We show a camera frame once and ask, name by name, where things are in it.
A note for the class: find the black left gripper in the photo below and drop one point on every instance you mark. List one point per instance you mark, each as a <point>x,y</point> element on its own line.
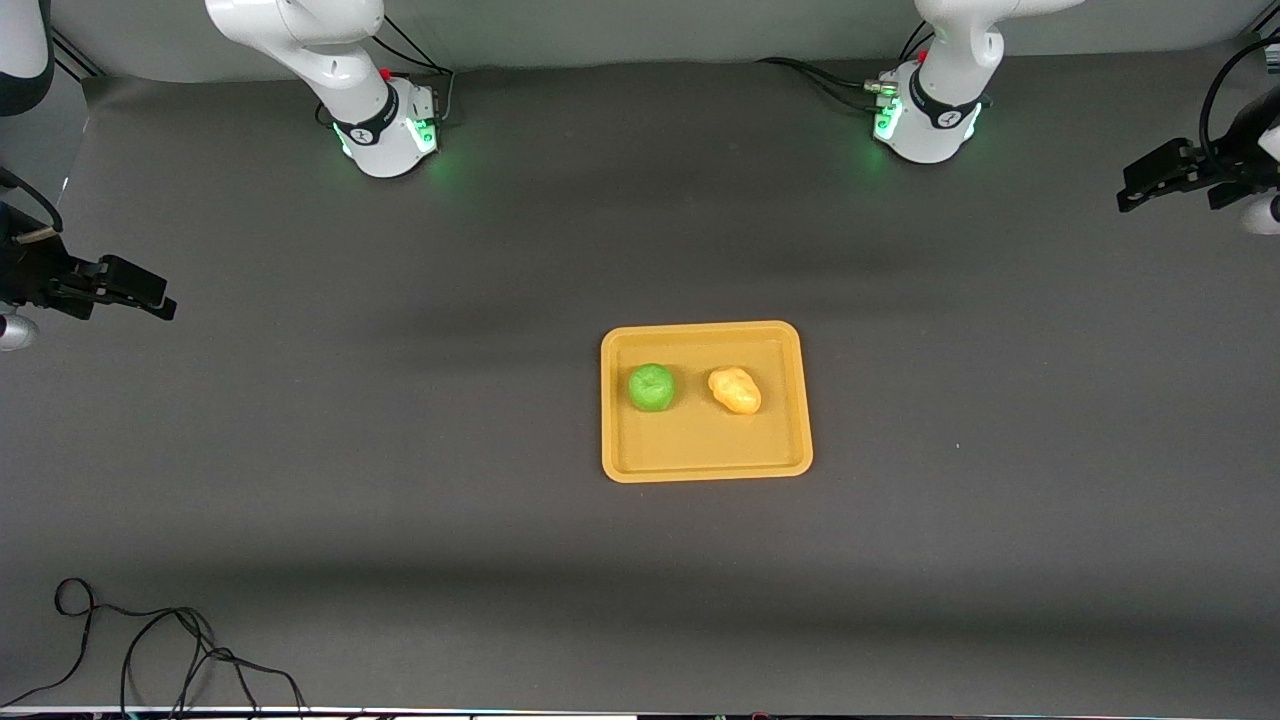
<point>1232,163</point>

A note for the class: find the orange plastic tray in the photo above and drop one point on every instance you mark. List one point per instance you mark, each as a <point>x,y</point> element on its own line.
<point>700,445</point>

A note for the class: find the dark grey table mat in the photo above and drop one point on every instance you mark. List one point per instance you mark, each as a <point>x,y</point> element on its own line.
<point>640,560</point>

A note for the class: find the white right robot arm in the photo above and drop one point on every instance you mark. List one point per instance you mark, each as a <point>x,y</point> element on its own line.
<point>320,50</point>

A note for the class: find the green apple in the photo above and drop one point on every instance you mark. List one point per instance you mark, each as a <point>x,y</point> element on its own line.
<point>651,387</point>

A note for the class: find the yellow potato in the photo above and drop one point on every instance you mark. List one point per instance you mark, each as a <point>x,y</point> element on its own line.
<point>735,390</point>

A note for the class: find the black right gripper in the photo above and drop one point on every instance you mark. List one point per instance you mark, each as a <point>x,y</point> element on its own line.
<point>30,270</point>

